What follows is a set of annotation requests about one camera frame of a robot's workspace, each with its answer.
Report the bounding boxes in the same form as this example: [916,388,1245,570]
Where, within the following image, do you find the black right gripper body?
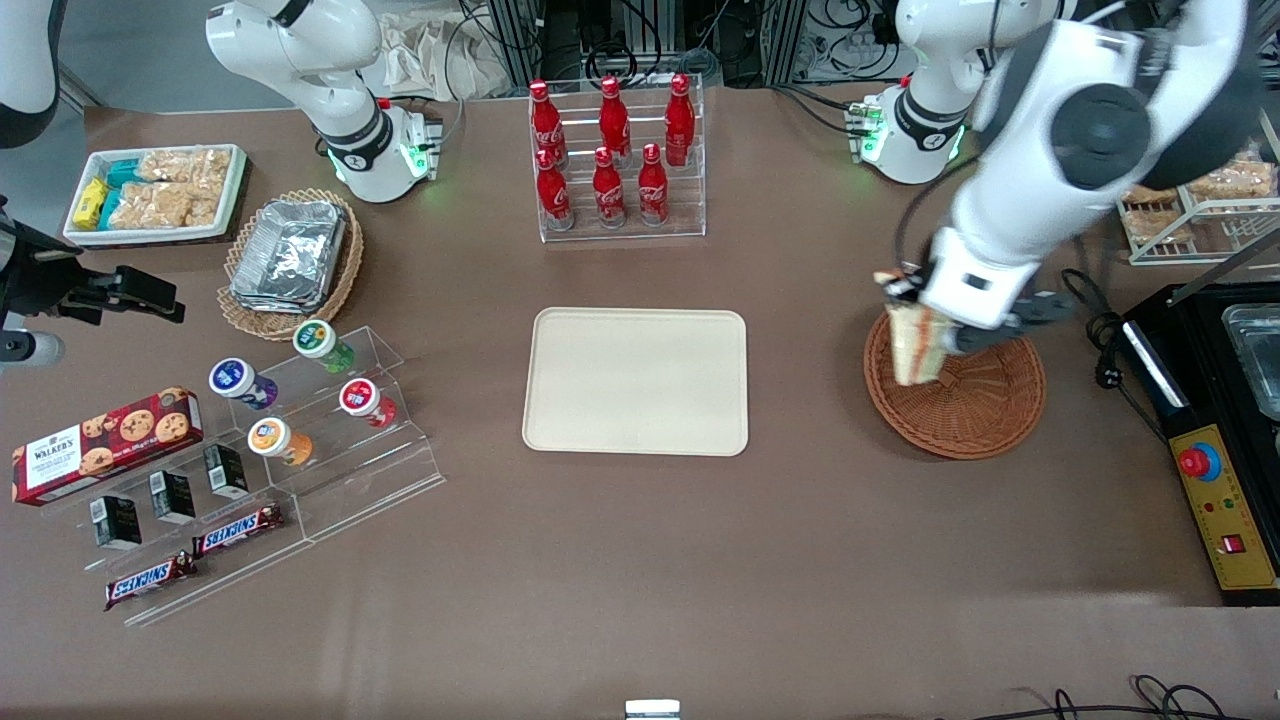
[0,198,87,329]

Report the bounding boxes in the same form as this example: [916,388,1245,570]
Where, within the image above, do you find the triangular sandwich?
[873,268,954,388]

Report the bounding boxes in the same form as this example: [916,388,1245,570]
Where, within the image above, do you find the brown round wicker basket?
[863,310,1047,461]

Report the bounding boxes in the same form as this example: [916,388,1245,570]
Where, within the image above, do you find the white rectangular snack tray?
[62,143,250,247]

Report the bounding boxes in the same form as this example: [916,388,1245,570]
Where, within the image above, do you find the beige plastic tray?
[521,307,750,458]

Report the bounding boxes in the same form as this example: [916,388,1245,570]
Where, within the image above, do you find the light oval wicker basket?
[217,188,365,342]

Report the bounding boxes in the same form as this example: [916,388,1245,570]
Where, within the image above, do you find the yellow snack packet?
[72,177,110,231]

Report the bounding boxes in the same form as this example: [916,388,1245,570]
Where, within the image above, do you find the red Walkers cookie box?
[11,387,205,507]

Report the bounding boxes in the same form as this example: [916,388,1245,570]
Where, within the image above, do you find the teal snack packet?
[98,159,143,227]

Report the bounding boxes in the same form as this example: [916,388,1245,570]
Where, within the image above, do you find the clear rice cracker pack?
[107,181,227,230]
[138,147,233,188]

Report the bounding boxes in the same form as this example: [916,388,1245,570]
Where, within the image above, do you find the small black carton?
[90,495,144,550]
[202,444,250,501]
[149,470,198,526]

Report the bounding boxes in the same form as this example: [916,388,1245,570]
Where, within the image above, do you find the purple small drink bottle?
[208,357,280,411]

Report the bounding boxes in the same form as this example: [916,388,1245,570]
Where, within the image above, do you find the clear acrylic bottle rack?
[528,74,707,244]

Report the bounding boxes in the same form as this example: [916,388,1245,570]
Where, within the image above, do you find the orange small drink bottle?
[247,417,315,468]

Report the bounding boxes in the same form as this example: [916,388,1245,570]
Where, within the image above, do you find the Snickers chocolate bar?
[103,551,199,612]
[191,503,287,559]

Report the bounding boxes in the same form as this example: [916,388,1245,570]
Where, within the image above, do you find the silver foil container stack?
[229,199,349,315]

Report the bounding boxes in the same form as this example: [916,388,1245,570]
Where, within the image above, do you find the red cola bottle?
[598,75,632,161]
[535,148,575,232]
[637,143,670,227]
[591,146,627,230]
[664,72,697,167]
[529,80,567,169]

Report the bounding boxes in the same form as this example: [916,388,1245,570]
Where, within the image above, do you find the clear plastic container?
[1222,305,1280,422]

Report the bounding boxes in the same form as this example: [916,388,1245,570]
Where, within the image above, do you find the green small drink bottle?
[292,319,357,375]

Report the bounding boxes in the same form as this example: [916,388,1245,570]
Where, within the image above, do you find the black machine with yellow panel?
[1121,283,1280,609]

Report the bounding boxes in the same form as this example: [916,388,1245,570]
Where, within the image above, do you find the clear acrylic stepped stand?
[45,440,313,630]
[222,325,447,543]

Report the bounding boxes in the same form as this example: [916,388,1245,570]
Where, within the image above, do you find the red small drink bottle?
[338,377,399,429]

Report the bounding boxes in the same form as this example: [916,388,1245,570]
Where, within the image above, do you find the crumpled beige bag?
[375,10,513,102]

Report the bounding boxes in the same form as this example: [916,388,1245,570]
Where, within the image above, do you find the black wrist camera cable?
[892,148,989,277]

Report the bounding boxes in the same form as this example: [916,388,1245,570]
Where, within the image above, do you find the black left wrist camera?
[1000,292,1080,334]

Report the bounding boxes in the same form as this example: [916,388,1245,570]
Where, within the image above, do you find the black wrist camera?
[62,264,187,326]
[1000,292,1080,334]

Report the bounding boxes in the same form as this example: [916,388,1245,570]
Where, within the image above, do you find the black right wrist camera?
[62,264,187,326]

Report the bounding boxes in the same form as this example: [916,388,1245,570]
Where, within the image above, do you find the black power cable with plug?
[1059,267,1172,442]

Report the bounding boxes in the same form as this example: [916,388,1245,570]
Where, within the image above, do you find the white wire basket rack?
[1114,140,1280,267]

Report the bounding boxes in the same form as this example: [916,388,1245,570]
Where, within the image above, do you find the black floor cables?
[938,674,1280,720]

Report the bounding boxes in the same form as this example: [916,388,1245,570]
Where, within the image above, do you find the aluminium frame equipment rack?
[484,0,901,91]

